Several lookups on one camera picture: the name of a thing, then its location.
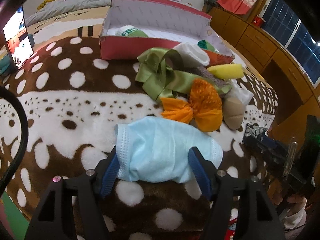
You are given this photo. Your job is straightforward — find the green satin ribbon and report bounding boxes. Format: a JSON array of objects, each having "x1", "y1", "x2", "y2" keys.
[{"x1": 135, "y1": 47, "x2": 232, "y2": 103}]

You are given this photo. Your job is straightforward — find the person's right forearm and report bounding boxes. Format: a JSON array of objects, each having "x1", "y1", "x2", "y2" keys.
[{"x1": 282, "y1": 200, "x2": 308, "y2": 230}]

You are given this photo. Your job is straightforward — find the red cardboard shoe box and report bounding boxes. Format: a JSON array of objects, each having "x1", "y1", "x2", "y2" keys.
[{"x1": 99, "y1": 0, "x2": 236, "y2": 67}]

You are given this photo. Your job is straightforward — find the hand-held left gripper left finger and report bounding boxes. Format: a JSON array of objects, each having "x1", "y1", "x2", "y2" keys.
[{"x1": 25, "y1": 146, "x2": 119, "y2": 240}]

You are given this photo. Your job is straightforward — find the blue face mask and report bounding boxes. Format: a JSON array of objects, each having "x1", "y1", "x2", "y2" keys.
[{"x1": 114, "y1": 117, "x2": 223, "y2": 183}]

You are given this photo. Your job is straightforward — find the green and white sock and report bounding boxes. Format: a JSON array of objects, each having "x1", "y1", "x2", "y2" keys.
[{"x1": 114, "y1": 25, "x2": 148, "y2": 38}]

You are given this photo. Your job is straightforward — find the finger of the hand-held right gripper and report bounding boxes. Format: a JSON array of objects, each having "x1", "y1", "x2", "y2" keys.
[
  {"x1": 260, "y1": 136, "x2": 285, "y2": 160},
  {"x1": 243, "y1": 123, "x2": 267, "y2": 145}
]

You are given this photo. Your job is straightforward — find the tan sheep print blanket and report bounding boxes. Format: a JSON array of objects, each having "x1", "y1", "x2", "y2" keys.
[{"x1": 25, "y1": 6, "x2": 113, "y2": 45}]

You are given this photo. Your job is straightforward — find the clear plastic package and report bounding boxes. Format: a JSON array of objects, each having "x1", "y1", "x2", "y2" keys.
[{"x1": 229, "y1": 79, "x2": 254, "y2": 105}]

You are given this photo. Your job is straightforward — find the white towel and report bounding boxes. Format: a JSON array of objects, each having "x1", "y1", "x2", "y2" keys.
[{"x1": 172, "y1": 42, "x2": 210, "y2": 68}]

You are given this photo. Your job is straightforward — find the beige round makeup sponge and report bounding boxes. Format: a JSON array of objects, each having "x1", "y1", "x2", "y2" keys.
[{"x1": 222, "y1": 97, "x2": 245, "y2": 130}]

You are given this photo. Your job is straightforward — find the brown white spotted blanket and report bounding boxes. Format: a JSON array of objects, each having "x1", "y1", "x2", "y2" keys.
[{"x1": 0, "y1": 36, "x2": 279, "y2": 240}]

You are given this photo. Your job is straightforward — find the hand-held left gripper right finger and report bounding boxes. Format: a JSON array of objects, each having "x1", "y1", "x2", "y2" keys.
[{"x1": 187, "y1": 147, "x2": 287, "y2": 240}]

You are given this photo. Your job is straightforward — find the wooden drawer cabinet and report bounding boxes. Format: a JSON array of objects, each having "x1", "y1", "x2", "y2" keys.
[{"x1": 207, "y1": 6, "x2": 320, "y2": 130}]

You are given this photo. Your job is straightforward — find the grey duvet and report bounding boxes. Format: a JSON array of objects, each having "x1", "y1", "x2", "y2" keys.
[{"x1": 25, "y1": 0, "x2": 113, "y2": 27}]

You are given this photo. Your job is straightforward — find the metal spring clip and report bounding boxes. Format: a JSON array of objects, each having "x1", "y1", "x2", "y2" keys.
[{"x1": 282, "y1": 137, "x2": 298, "y2": 180}]

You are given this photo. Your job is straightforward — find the window with dark panes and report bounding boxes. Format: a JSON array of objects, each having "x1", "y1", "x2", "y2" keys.
[{"x1": 260, "y1": 0, "x2": 320, "y2": 85}]

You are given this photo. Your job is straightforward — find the smartphone with lit screen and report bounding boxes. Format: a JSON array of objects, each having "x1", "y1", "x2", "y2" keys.
[{"x1": 3, "y1": 6, "x2": 34, "y2": 70}]

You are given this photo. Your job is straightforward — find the black cable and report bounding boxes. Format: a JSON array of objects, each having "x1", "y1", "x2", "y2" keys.
[{"x1": 0, "y1": 86, "x2": 28, "y2": 193}]

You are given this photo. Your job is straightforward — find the yellow knit cloth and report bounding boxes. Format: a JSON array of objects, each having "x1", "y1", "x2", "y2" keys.
[{"x1": 37, "y1": 0, "x2": 62, "y2": 10}]

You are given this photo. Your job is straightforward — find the yellow sponge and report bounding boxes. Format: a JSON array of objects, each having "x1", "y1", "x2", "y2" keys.
[{"x1": 207, "y1": 64, "x2": 244, "y2": 79}]

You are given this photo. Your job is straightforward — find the pile of dark clothes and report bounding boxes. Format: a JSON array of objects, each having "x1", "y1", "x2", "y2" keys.
[{"x1": 203, "y1": 0, "x2": 225, "y2": 12}]

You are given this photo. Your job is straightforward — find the green pouch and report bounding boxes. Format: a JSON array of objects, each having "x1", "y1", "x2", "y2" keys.
[{"x1": 197, "y1": 40, "x2": 215, "y2": 53}]

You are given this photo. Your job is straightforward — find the grey purple knit cloth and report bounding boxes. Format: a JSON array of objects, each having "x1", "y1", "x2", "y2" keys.
[{"x1": 192, "y1": 66, "x2": 232, "y2": 97}]

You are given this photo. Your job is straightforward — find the person's right hand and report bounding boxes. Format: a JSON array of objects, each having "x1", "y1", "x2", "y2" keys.
[{"x1": 266, "y1": 177, "x2": 308, "y2": 205}]

